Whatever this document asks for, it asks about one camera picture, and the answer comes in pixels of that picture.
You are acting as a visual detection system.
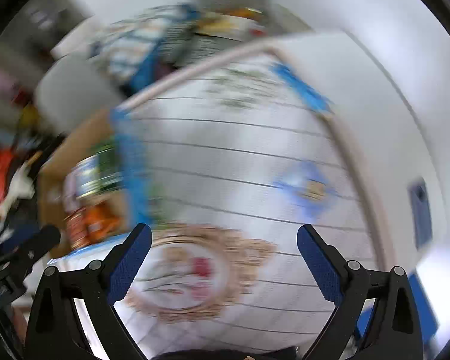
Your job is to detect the orange snack packet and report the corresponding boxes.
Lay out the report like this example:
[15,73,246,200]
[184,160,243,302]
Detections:
[79,201,122,244]

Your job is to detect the red snack packet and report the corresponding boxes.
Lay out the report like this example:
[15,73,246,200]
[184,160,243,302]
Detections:
[65,208,89,250]

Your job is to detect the white plush goose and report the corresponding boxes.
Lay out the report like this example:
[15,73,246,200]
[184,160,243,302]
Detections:
[0,163,35,219]

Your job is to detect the black white patterned clothing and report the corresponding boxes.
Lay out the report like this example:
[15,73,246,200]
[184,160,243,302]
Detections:
[157,20,225,69]

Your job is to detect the green wet wipes pack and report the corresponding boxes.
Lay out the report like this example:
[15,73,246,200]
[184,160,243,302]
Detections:
[95,137,122,193]

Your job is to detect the yellow white bag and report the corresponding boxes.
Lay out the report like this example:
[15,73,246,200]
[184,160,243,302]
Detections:
[193,7,268,41]

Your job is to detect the long blue packet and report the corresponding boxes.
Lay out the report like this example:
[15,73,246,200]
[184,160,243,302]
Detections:
[271,63,332,115]

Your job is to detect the dark smartphone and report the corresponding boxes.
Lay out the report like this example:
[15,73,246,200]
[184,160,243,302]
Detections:
[407,178,433,251]

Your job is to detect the cardboard box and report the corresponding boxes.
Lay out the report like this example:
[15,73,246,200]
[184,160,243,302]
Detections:
[38,108,153,258]

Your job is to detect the light blue cartoon packet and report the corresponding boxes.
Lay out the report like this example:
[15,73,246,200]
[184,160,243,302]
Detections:
[274,161,338,224]

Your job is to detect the blue yellow tissue pack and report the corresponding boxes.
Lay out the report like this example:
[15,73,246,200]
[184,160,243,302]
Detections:
[62,155,100,213]

